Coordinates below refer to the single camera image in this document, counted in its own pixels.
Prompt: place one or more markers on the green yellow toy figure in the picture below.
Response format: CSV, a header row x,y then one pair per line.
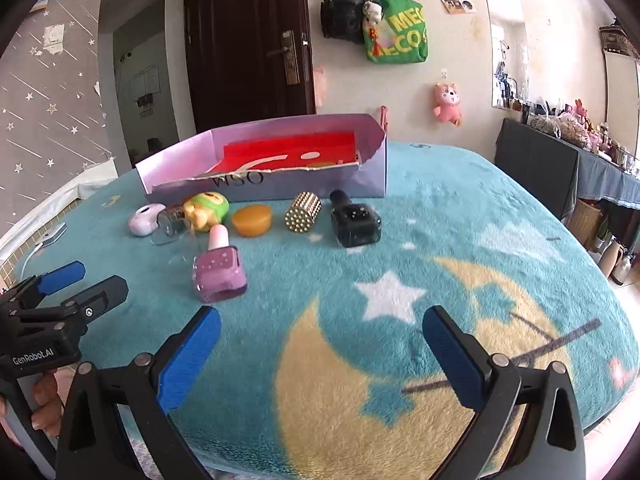
x,y
210,207

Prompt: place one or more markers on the pink nail polish bottle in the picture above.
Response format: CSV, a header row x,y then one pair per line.
x,y
220,272

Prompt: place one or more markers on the teal moon star blanket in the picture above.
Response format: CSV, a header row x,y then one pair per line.
x,y
450,260

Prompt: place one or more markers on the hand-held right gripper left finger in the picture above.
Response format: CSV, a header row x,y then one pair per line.
x,y
190,360

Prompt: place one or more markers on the bag of dried goods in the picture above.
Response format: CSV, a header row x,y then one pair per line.
x,y
565,130

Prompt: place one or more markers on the orange round soap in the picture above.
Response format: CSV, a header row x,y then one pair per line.
x,y
252,220

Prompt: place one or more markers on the green tote bag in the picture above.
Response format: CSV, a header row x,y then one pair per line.
x,y
405,35

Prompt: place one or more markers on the metal thermos bottle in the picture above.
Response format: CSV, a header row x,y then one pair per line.
x,y
620,265

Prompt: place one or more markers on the white wall switch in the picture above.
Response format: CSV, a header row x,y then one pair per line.
x,y
54,35

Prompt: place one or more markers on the dark wooden door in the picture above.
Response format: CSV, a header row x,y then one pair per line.
x,y
240,35

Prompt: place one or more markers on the black backpack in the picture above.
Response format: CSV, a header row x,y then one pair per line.
x,y
342,7

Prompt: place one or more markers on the white plush toy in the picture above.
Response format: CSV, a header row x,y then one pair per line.
x,y
372,15

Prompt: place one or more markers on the pink plush toy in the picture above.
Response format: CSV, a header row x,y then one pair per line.
x,y
447,102

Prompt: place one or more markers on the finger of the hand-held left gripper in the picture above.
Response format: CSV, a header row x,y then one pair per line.
x,y
102,297
60,277

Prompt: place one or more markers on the gold studded cylinder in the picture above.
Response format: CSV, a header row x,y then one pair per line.
x,y
301,214

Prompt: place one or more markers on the wicker basket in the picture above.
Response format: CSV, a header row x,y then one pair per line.
x,y
585,222

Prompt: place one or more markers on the black square bottle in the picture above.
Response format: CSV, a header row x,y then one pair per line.
x,y
355,222

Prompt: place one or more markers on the white lilac round device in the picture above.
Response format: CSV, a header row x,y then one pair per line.
x,y
141,220

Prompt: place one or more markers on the black draped table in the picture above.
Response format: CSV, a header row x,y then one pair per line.
x,y
540,170

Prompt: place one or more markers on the glass bottle brown ball cap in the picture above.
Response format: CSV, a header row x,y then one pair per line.
x,y
174,216

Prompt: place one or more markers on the wall mirror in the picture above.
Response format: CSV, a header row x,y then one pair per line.
x,y
507,45

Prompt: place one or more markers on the person's left hand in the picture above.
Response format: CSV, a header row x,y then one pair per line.
x,y
46,397

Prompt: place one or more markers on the brass door lock plate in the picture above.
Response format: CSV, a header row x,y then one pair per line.
x,y
289,57

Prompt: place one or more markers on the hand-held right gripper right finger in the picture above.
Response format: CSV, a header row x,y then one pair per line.
x,y
455,360

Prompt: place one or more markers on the clear plastic cup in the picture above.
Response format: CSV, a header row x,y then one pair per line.
x,y
162,239

